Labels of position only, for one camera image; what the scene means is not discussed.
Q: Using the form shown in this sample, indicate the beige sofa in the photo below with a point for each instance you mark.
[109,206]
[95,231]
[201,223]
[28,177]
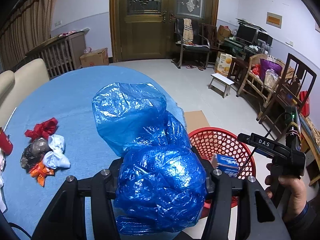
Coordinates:
[25,80]

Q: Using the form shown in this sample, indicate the slim dark wooden chair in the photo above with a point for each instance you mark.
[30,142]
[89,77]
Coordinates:
[210,30]

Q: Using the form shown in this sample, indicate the orange wall plaque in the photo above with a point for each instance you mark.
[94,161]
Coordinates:
[274,20]

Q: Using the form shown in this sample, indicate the blue plastic bag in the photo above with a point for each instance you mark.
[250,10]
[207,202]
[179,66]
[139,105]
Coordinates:
[160,180]

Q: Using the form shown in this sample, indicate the light wooden table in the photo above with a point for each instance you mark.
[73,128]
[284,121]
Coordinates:
[312,155]

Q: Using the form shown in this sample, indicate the red-sided cardboard box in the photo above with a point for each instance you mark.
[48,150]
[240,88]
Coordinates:
[197,122]

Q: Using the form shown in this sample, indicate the brown cardboard box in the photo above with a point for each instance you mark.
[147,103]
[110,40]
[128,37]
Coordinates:
[96,58]

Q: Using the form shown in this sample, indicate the dark wooden side table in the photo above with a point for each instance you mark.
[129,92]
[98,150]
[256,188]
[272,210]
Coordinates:
[237,62]

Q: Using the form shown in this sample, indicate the white wall socket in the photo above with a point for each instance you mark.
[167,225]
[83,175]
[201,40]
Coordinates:
[290,42]
[57,23]

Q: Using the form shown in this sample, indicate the clear plastic bag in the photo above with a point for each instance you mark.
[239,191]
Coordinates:
[271,77]

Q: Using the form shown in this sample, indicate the wooden crib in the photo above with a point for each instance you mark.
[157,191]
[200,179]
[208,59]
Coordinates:
[57,57]

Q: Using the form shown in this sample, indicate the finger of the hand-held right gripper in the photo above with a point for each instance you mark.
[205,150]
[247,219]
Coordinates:
[262,143]

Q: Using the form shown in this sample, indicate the blue white toothpaste box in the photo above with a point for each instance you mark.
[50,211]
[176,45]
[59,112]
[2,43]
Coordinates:
[225,165]

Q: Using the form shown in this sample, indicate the grey brown cabinet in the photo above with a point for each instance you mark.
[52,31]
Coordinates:
[77,47]

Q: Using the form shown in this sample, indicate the red paper bag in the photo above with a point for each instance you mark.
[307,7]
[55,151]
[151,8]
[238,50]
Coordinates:
[303,102]

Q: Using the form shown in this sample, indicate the pink patterned cloth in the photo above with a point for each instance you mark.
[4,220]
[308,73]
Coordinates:
[68,33]

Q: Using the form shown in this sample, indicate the person's right forearm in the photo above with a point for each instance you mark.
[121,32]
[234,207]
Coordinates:
[305,225]

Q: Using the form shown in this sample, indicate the wooden double door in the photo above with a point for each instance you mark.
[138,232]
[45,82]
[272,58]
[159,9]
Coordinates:
[145,37]

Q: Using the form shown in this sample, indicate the white step stool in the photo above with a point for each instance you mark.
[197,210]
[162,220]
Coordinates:
[222,78]

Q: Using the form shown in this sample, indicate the black metal chair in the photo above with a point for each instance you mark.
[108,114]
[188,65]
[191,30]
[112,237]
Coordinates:
[192,46]

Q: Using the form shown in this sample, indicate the purple cushion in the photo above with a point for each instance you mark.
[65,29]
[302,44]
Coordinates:
[268,67]

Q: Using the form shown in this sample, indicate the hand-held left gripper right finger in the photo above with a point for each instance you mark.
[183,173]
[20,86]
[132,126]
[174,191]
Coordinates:
[212,185]

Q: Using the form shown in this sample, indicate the small black monitor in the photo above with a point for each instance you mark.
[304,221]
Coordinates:
[265,37]

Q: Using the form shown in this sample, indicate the white thin stick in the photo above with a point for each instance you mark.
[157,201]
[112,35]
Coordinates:
[10,119]

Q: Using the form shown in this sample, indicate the red plastic basket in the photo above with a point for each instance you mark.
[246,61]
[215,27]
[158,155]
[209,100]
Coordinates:
[220,140]

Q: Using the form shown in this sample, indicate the rattan chair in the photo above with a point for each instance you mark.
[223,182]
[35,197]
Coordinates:
[252,80]

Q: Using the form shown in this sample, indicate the large dark wooden chair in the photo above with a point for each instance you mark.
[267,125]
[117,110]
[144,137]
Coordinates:
[297,67]

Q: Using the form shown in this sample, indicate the brown curtain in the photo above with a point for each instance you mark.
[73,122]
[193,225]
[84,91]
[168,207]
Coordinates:
[30,25]

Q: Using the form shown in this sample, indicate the blue tablecloth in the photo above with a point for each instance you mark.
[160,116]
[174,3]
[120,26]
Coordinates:
[75,105]

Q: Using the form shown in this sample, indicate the glass computer desk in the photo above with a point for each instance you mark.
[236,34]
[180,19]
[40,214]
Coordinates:
[237,45]

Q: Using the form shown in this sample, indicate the black plastic bag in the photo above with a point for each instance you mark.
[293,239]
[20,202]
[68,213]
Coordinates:
[35,150]

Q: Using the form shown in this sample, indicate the white paper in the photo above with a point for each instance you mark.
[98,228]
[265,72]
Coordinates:
[2,197]

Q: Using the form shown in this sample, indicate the slipper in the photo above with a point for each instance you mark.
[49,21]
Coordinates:
[201,68]
[191,67]

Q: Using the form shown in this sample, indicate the person's right hand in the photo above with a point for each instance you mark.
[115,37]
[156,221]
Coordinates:
[297,195]

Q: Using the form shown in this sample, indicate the orange red plastic bag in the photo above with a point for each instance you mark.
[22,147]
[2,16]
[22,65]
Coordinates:
[40,173]

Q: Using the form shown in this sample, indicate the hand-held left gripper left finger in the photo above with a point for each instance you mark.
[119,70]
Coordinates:
[98,190]

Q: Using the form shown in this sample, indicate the orange print carton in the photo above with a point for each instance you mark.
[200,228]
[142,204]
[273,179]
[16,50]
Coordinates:
[223,63]

